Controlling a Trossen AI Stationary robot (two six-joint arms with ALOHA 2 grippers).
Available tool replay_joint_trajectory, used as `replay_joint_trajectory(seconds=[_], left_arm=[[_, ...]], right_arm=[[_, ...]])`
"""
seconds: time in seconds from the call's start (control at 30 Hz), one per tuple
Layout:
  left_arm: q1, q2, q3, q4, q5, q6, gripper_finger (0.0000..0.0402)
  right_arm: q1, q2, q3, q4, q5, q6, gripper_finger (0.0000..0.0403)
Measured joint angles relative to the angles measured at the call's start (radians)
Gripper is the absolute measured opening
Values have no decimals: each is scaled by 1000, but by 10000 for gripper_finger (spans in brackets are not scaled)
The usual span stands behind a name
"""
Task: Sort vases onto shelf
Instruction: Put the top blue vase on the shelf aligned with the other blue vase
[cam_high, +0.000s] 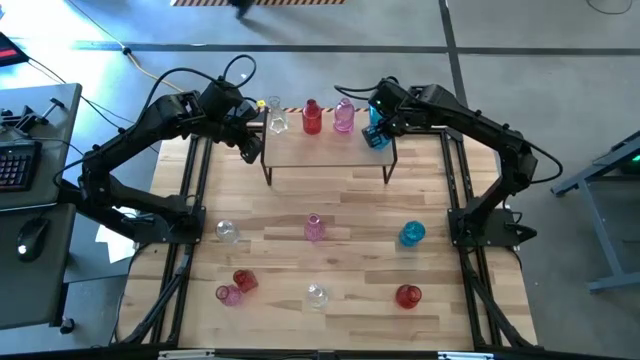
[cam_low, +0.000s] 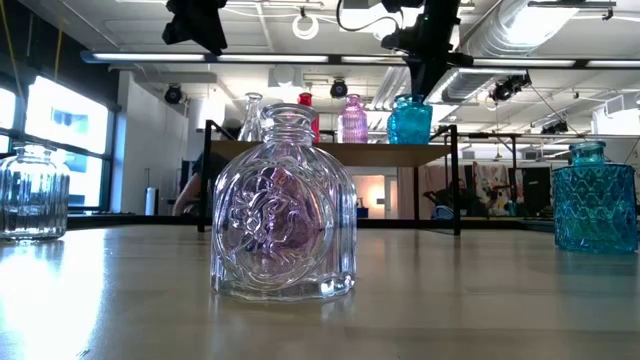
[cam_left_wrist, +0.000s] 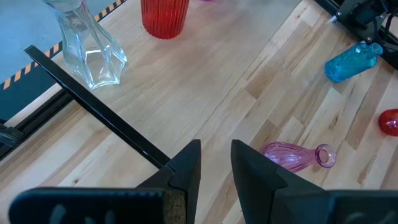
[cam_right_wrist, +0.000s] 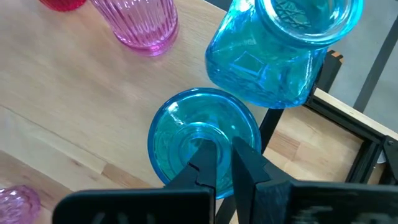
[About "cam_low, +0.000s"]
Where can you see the blue tall textured vase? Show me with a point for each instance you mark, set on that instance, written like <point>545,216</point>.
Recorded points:
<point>410,125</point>

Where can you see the pink round ribbed vase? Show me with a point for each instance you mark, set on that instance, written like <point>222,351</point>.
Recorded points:
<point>353,122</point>

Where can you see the clear conical glass vase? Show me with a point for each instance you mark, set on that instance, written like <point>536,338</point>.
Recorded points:
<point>251,125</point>

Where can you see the red tall ribbed vase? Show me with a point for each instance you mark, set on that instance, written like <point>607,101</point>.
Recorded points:
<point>305,98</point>

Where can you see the blue diamond-pattern square vase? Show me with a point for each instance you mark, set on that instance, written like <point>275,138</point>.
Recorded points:
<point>595,210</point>

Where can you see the clear ribbed jar vase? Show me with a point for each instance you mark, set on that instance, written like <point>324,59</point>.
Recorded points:
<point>35,195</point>

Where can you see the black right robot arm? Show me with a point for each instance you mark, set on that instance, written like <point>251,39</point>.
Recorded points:
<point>435,30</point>

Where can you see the long ceiling light bar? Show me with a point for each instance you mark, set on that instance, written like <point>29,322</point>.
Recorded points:
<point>150,57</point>

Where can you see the black ceiling spotlight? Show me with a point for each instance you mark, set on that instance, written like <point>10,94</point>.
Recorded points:
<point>173,94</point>
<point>338,89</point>
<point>507,90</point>

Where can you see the person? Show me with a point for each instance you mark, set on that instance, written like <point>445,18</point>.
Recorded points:
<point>450,197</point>
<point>187,197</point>

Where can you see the clear embossed glass vase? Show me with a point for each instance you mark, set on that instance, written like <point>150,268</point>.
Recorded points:
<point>287,130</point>

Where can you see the black monitor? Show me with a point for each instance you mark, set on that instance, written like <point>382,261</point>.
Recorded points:
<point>535,190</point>

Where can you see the large bright window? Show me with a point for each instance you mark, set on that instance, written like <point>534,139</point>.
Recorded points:
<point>65,115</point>

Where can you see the white paper roll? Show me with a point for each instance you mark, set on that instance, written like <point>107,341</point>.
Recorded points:
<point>151,202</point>

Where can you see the rectangular metal vent duct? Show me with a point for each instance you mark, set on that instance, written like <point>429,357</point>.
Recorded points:
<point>465,85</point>

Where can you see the round silver air duct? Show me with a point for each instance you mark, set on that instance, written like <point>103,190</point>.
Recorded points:
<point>500,30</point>

